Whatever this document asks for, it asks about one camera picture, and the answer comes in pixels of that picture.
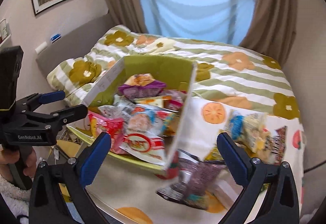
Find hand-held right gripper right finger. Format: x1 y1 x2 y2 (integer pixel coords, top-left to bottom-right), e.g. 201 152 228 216
217 132 300 224

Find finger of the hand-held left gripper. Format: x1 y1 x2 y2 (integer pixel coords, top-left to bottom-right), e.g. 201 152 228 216
18 91 66 112
33 105 88 133

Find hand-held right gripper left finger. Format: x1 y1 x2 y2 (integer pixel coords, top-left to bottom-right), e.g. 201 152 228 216
29 133 112 224

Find yellow snack packet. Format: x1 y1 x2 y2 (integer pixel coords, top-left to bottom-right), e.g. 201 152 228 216
204 147 225 163

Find blue white snack packet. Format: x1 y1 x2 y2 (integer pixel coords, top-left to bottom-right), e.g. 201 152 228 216
225 109 270 153

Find purple snack packet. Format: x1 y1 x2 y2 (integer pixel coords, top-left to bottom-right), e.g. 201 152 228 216
156 155 230 210

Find dark brown snack packet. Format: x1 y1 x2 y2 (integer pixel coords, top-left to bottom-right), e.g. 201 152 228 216
265 126 288 163

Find pile of snack packets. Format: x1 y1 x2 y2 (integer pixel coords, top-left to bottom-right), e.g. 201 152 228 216
88 73 189 166

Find green cardboard box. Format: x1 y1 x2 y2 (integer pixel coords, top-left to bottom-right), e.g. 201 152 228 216
81 55 198 172

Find person's left forearm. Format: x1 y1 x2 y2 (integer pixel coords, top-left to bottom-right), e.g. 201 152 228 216
0 170 32 224

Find person's left hand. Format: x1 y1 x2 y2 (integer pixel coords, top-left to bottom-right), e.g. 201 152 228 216
0 148 37 176

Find grey bed headboard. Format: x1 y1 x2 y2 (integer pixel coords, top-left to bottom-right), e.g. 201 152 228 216
36 13 115 71

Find floral striped blanket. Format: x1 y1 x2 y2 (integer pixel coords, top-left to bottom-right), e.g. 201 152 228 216
47 24 301 120

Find white printed mug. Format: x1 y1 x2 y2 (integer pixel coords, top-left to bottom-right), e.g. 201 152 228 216
0 19 11 41

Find light blue cloth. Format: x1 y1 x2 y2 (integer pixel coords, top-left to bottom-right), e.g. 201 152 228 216
139 0 256 46

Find white wall socket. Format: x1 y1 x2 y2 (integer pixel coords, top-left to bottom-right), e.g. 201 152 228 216
35 42 48 55

